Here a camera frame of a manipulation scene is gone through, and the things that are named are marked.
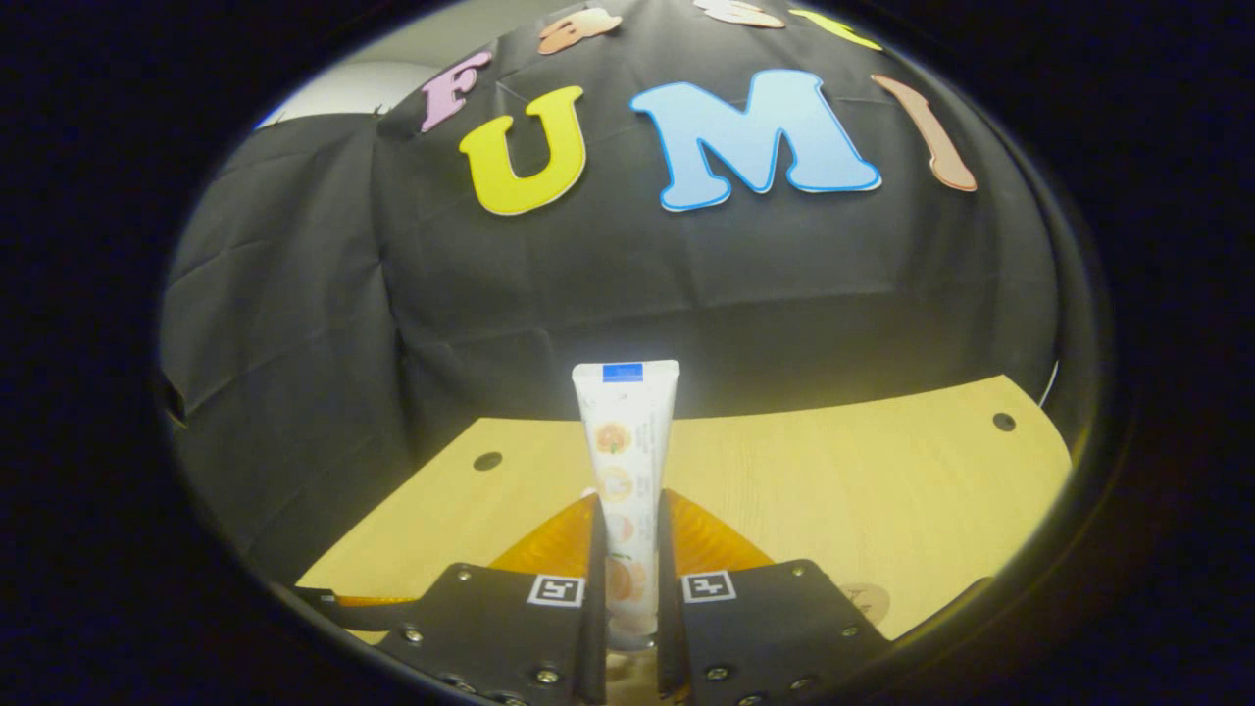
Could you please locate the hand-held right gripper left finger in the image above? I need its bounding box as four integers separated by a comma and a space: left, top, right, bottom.
377, 492, 609, 705

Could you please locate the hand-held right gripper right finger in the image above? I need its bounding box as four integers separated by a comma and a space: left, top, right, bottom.
655, 488, 893, 705

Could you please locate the white toothpaste tube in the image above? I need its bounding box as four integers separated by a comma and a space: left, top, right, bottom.
572, 360, 681, 650

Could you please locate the round cork coaster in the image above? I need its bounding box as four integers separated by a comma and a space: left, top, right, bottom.
838, 582, 891, 629

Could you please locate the light wooden desktop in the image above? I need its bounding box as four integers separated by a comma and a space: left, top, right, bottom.
294, 375, 1074, 648

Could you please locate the black backdrop cloth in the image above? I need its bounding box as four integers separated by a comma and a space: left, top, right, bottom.
160, 0, 1065, 589

